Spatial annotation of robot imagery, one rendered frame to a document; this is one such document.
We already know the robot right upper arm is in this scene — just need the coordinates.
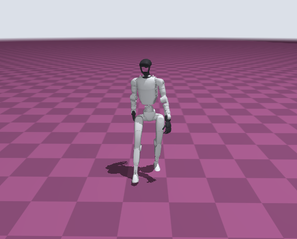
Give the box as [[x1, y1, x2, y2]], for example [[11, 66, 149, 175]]
[[130, 78, 138, 101]]

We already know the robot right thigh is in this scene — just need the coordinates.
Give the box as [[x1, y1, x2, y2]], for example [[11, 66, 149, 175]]
[[134, 114, 144, 151]]

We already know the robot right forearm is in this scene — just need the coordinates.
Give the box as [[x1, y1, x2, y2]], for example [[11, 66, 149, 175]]
[[130, 100, 137, 113]]

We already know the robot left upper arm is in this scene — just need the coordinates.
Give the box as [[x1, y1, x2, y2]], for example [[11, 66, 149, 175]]
[[155, 78, 166, 103]]

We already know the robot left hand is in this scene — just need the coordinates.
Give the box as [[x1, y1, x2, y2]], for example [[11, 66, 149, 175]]
[[162, 115, 171, 134]]

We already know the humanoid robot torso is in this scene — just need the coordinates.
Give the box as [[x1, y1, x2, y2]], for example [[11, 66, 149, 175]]
[[136, 75, 158, 121]]

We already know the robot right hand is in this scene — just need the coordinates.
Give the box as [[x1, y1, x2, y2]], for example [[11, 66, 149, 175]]
[[131, 111, 136, 121]]

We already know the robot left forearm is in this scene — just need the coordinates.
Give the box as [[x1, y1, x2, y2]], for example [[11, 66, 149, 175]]
[[163, 97, 171, 120]]

